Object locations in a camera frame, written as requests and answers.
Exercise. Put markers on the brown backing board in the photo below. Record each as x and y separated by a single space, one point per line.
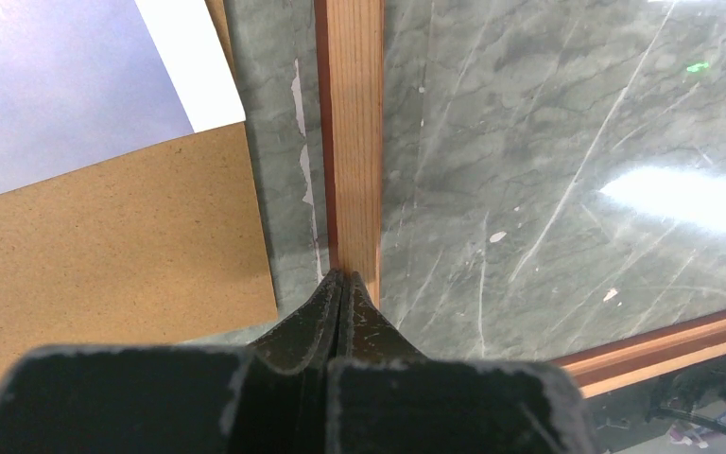
160 245

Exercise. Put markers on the landscape photo print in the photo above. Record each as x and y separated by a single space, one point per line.
82 82

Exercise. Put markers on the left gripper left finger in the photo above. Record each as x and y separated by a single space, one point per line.
306 336

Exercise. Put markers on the wooden picture frame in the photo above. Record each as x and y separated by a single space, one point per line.
350 57

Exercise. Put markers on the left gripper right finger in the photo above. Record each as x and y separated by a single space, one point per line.
364 333

